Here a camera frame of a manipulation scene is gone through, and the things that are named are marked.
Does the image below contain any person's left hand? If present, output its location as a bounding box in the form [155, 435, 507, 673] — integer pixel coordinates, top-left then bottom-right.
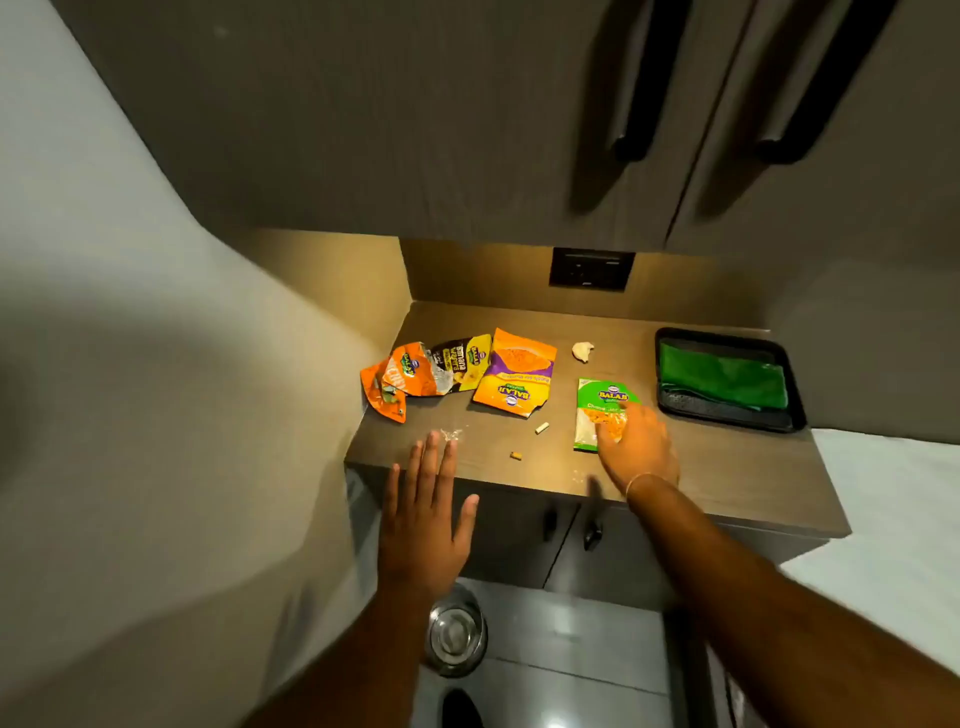
[377, 429, 481, 600]

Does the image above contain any person's right hand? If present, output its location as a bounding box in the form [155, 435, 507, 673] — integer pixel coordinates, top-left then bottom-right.
[595, 402, 681, 499]

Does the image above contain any person's left forearm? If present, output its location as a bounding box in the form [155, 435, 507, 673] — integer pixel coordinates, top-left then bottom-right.
[238, 588, 451, 728]

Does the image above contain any person's right forearm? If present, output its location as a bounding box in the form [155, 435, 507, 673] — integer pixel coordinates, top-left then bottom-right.
[626, 474, 960, 728]

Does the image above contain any green white snack packet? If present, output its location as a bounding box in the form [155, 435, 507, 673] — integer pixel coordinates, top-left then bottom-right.
[573, 377, 641, 454]

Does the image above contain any grey lower cabinet door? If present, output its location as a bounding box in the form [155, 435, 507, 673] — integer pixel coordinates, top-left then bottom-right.
[543, 501, 830, 615]
[346, 463, 580, 591]

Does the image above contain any black rectangular tray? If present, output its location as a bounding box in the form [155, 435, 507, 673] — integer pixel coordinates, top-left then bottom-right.
[654, 326, 808, 435]

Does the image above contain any crumpled orange snack packet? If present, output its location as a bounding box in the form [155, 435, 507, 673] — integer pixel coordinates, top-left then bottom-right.
[359, 342, 456, 426]

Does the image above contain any black yellow snack packet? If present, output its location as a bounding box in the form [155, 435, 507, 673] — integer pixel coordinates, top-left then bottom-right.
[430, 333, 495, 394]

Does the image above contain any orange purple snack packet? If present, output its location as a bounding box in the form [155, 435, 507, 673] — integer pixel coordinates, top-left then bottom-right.
[471, 327, 559, 420]

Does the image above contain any steel bowl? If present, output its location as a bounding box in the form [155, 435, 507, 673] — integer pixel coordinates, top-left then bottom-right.
[425, 584, 489, 681]

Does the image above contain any green cloth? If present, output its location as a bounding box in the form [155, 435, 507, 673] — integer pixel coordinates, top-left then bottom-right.
[659, 342, 790, 412]

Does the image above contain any black shoe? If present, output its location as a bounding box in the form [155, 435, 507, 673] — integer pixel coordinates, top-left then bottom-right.
[440, 687, 486, 728]

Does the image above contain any white bed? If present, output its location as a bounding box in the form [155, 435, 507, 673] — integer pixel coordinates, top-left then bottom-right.
[778, 427, 960, 678]

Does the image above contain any wide grey upper cabinet door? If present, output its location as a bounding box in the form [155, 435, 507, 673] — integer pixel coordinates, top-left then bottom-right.
[51, 0, 755, 254]

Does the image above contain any narrow grey upper cabinet door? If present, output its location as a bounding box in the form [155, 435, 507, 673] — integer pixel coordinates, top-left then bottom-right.
[666, 0, 960, 265]

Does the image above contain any black wall socket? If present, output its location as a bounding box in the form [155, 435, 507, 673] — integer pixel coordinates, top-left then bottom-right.
[548, 246, 636, 293]

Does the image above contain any black cabinet bar handle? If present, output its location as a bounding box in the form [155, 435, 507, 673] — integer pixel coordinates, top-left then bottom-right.
[612, 0, 696, 165]
[756, 0, 903, 167]

